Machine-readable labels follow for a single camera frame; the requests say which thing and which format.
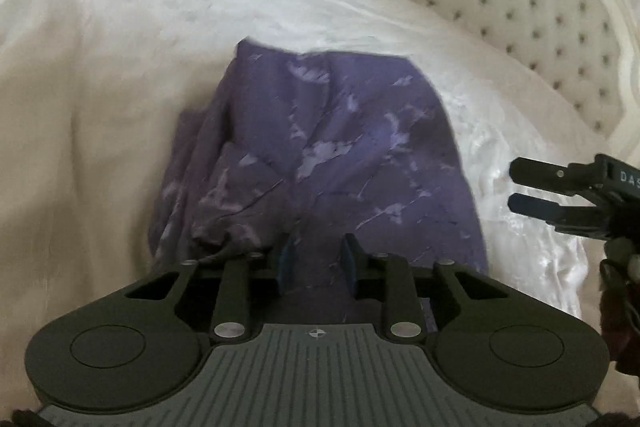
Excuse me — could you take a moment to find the dark gloved right hand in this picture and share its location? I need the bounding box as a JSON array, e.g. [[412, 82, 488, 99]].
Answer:
[[599, 237, 639, 377]]

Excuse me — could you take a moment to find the purple patterned garment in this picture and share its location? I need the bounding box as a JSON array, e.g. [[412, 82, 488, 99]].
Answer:
[[149, 40, 488, 324]]

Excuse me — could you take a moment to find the white bed cover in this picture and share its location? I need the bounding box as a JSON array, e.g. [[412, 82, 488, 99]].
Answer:
[[1, 0, 606, 413]]

